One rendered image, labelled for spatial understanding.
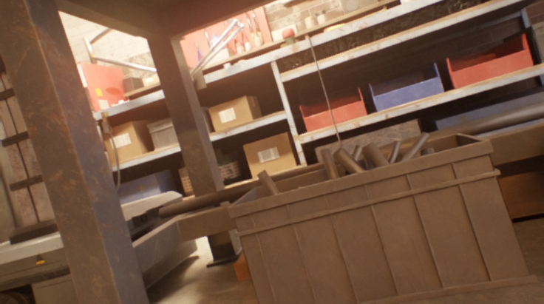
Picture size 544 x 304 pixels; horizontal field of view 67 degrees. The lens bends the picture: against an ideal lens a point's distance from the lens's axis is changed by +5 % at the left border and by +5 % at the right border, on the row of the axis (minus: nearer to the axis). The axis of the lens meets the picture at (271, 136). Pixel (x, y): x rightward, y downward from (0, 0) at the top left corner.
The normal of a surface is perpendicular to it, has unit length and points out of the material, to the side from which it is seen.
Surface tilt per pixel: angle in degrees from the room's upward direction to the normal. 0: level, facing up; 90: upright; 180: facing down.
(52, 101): 90
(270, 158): 90
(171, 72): 90
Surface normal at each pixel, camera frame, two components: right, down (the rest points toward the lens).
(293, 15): -0.21, 0.07
